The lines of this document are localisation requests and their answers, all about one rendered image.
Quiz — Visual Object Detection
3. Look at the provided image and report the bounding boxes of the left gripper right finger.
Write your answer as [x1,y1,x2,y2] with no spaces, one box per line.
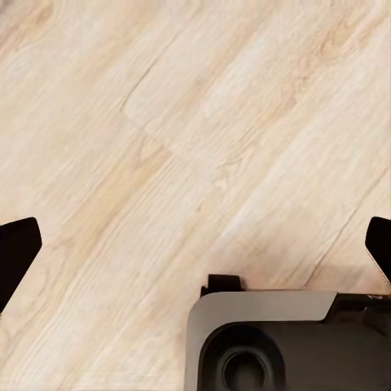
[365,216,391,283]

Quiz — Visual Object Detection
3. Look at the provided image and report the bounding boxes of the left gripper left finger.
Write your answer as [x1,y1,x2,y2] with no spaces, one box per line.
[0,217,42,314]

